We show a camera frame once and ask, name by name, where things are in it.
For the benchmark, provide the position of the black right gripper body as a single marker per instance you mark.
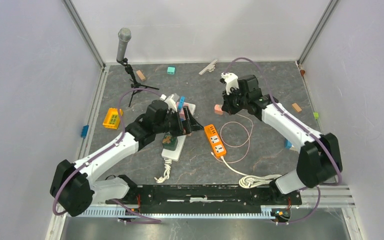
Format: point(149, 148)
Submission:
point(235, 101)

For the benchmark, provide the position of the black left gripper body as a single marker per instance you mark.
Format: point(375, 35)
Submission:
point(173, 123)

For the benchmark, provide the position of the dark green socket cube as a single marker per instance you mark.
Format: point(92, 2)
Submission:
point(169, 142)

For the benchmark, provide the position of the small pink charger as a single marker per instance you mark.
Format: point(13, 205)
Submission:
point(218, 109)

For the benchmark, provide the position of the light blue adapter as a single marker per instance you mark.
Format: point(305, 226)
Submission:
point(180, 103)

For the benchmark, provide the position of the orange power strip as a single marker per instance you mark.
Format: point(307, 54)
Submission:
point(217, 146)

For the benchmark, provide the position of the white multicolour power strip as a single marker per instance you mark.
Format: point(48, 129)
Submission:
point(174, 155)

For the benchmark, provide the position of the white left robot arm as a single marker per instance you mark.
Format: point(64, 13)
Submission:
point(76, 185)

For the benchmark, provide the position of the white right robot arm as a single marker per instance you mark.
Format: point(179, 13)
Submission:
point(319, 157)

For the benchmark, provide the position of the black tripod mic stand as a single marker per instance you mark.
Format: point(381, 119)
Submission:
point(135, 84)

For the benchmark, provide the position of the teal cube block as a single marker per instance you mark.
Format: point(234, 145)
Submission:
point(171, 70)

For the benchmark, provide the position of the tan wooden block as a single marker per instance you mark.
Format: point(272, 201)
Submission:
point(141, 76)

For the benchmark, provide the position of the tan block right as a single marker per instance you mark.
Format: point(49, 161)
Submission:
point(296, 107)

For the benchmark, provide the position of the yellow toy crate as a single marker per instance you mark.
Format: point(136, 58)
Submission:
point(112, 118)

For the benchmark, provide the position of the green small block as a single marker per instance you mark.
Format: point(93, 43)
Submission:
point(316, 115)

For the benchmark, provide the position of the grey microphone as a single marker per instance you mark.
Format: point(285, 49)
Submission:
point(124, 36)

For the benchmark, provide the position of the white plastic bracket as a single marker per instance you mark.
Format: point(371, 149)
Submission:
point(209, 68)

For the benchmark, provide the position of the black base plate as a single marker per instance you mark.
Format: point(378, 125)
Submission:
point(206, 199)

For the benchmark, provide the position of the blue clip on rail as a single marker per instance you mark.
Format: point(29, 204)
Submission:
point(84, 131)

